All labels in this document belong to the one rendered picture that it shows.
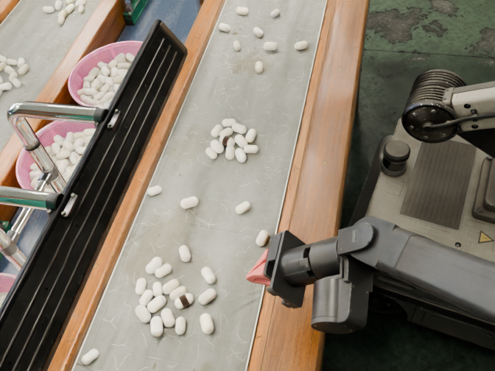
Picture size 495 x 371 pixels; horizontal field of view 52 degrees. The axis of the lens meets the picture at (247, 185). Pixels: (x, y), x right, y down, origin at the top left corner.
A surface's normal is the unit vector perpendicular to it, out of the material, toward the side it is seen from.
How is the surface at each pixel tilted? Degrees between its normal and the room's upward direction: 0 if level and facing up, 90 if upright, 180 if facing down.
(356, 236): 43
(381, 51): 0
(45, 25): 0
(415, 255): 33
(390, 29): 0
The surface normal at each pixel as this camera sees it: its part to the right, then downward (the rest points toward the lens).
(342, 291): -0.75, -0.40
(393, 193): -0.11, -0.61
